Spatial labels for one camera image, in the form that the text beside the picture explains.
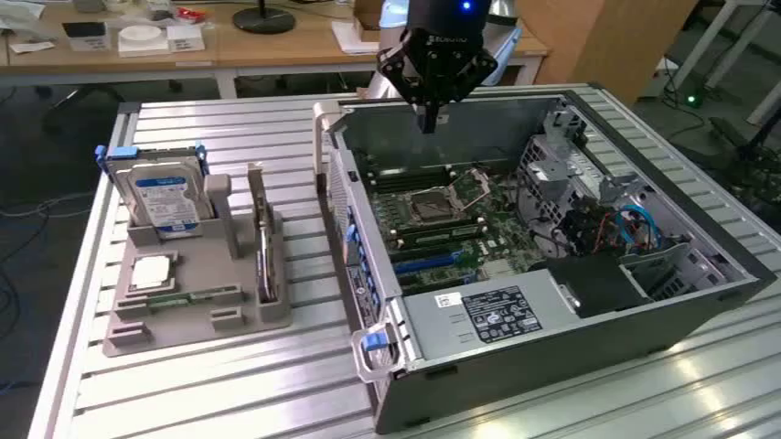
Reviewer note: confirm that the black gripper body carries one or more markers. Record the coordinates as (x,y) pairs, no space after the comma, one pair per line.
(441,41)

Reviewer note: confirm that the green graphics card black fan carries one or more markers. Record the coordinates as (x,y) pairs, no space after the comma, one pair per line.
(264,256)

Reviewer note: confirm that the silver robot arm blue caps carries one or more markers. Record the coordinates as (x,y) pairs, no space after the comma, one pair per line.
(384,84)

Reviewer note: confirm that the white paper stack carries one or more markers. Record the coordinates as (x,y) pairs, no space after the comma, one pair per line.
(353,39)

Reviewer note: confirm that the brown cardboard box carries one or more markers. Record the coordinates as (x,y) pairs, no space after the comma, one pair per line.
(367,13)

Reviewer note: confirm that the wooden desk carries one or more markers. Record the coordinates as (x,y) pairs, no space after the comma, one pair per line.
(273,50)

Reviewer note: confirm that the black RAM slot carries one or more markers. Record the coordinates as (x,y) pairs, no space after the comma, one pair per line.
(411,183)
(408,173)

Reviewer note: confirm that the wooden cabinet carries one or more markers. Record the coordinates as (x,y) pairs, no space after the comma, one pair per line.
(622,46)

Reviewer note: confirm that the black round lamp base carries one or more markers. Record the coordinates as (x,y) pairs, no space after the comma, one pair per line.
(264,20)

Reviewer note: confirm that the metal socket cover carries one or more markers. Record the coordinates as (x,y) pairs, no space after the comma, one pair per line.
(472,187)

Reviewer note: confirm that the metal drive cage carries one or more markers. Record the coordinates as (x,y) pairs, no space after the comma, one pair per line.
(551,178)

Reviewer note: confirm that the plain white box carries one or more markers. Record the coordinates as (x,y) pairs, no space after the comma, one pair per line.
(184,39)

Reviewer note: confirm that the red and white packet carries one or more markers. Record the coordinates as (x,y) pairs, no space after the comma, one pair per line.
(189,14)

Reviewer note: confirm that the dark RAM stick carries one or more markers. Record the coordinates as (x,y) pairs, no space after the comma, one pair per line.
(439,233)

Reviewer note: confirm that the green motherboard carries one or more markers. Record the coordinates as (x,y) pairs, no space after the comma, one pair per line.
(487,238)

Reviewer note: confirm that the black connector block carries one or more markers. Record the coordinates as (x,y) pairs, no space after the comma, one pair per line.
(579,231)

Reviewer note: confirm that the black expansion slot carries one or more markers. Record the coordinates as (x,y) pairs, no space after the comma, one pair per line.
(420,253)

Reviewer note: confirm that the white box with round dish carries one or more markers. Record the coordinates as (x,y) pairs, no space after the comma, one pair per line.
(144,42)

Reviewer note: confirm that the silver chipset heatsink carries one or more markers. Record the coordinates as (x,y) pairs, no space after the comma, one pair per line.
(503,269)

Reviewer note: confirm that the black floor stand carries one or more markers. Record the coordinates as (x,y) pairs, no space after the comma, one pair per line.
(747,142)

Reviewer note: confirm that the hard disk in blue caddy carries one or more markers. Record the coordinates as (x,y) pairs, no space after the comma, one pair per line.
(161,196)

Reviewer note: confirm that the small white sticker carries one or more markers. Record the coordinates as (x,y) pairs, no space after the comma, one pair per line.
(449,301)

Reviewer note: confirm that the white box with black lid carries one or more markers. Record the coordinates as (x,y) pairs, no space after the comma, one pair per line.
(86,36)

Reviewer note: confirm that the black chair base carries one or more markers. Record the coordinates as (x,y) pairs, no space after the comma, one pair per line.
(78,103)

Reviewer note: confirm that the black power supply label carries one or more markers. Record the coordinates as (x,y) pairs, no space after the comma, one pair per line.
(503,315)

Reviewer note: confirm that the grey disk bay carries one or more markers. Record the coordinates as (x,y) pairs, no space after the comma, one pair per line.
(664,274)

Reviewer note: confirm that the grey plastic parts rack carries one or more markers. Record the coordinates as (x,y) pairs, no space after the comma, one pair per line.
(201,274)

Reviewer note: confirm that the grey power supply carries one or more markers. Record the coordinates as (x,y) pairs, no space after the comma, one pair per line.
(439,329)

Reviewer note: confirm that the white paper label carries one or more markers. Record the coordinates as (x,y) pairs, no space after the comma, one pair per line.
(32,46)

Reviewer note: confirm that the silver CPU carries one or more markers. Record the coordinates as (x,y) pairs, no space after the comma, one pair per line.
(150,273)

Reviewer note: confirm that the blue case latch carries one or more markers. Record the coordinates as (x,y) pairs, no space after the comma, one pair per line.
(372,343)

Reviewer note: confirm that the green RAM stick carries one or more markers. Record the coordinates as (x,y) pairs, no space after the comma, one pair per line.
(182,298)

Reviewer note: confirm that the black open PC case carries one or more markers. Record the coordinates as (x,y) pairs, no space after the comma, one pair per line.
(548,366)

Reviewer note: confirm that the white desk frame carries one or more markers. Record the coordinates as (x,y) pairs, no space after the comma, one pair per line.
(726,41)

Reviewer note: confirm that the black plastic duct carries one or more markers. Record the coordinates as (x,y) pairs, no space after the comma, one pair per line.
(598,283)

